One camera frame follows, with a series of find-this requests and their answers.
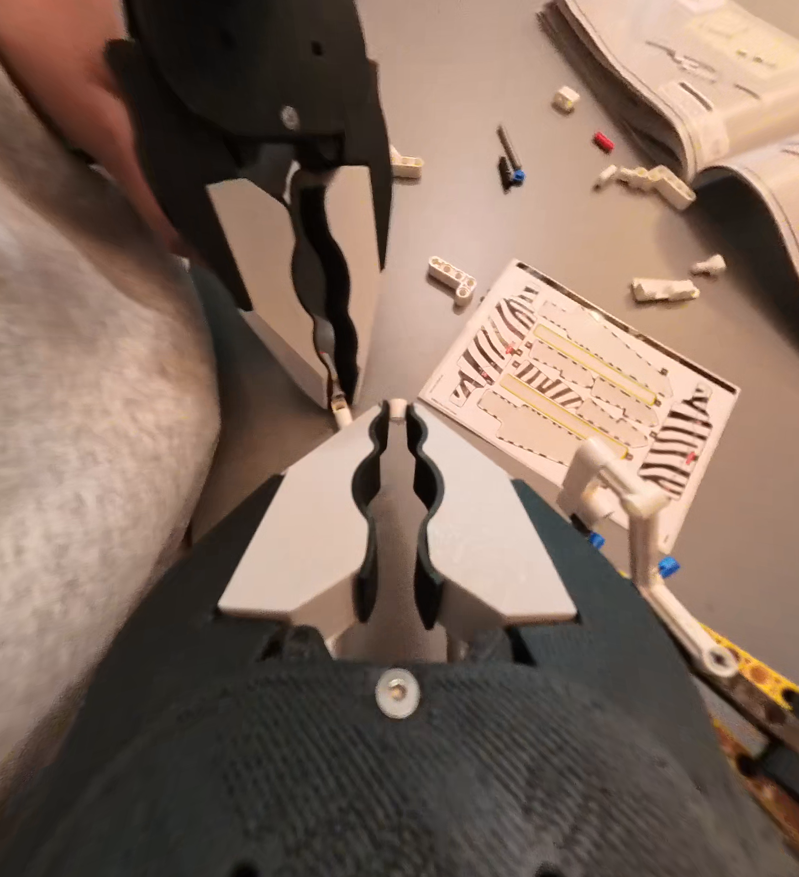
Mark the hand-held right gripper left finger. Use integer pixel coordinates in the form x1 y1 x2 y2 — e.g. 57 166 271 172
216 403 391 628

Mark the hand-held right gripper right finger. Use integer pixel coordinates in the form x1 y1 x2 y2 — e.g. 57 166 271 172
406 403 578 630

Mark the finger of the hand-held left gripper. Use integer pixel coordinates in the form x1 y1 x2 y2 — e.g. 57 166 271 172
208 177 349 411
300 161 385 405

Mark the white lego L-beam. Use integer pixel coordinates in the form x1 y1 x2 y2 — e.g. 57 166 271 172
427 255 478 306

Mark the yellow black lego model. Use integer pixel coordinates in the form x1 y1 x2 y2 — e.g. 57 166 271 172
556 435 799 857

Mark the white angled lego beam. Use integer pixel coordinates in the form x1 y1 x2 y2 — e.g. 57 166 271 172
615 164 697 211

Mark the lego instruction booklet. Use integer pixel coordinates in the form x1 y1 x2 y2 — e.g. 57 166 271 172
538 0 799 337

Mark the person's left hand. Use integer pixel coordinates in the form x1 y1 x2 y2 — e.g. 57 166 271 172
0 0 191 256

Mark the zebra sticker sheet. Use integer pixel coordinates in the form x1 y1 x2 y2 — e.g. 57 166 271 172
417 258 743 556

